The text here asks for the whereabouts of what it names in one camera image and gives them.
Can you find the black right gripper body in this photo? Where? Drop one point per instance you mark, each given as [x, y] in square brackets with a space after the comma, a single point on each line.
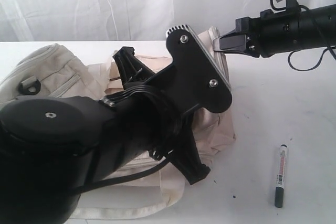
[274, 33]

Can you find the black marker pen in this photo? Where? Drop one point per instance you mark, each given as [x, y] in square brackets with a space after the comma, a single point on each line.
[280, 182]

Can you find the cream fabric duffel bag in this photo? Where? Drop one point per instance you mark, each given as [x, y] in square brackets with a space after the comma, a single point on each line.
[53, 71]

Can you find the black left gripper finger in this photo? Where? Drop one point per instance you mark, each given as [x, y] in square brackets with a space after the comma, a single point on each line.
[131, 70]
[185, 157]

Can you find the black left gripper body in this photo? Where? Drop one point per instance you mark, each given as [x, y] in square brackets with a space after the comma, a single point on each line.
[145, 119]

